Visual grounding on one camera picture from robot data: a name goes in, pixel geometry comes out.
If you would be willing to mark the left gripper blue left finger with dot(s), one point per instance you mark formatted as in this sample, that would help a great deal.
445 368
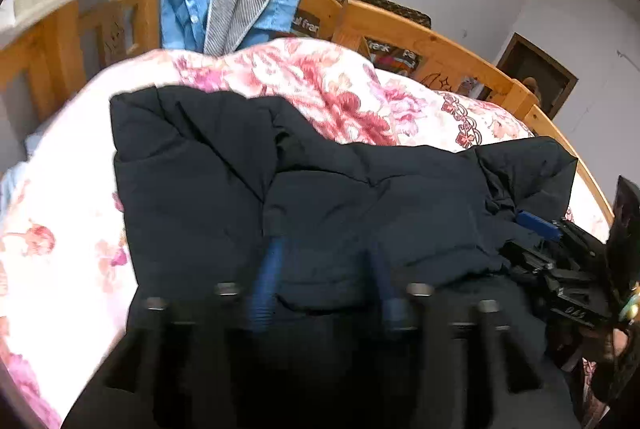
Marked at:
186 364

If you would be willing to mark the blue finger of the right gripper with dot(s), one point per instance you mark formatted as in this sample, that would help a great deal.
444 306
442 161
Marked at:
541 227

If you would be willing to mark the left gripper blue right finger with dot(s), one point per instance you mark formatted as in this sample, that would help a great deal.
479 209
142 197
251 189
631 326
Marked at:
448 362

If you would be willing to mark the black puffer jacket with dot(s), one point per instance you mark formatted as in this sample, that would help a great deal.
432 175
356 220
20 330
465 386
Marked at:
207 180

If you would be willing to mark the person right hand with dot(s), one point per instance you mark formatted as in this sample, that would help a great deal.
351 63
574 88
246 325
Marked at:
605 345

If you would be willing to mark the pink floral quilt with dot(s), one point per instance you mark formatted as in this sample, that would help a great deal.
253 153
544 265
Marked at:
67 279

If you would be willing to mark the grey striped garment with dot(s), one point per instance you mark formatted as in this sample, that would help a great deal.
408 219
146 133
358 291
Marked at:
228 23

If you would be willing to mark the blue shirt on rail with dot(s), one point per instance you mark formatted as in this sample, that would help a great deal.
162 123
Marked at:
183 23

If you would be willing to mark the wooden bed frame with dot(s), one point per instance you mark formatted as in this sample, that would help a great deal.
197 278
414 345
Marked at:
49 54

